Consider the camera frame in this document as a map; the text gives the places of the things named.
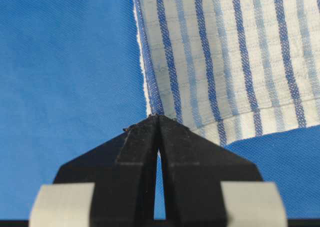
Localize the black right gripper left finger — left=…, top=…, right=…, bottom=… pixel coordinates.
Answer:
left=29, top=115, right=159, bottom=227

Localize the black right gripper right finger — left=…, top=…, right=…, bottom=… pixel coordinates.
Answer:
left=158, top=116, right=287, bottom=227

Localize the blue white striped towel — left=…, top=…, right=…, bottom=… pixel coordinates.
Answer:
left=133, top=0, right=320, bottom=146

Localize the blue table cloth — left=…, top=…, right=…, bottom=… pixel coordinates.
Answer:
left=0, top=0, right=320, bottom=220

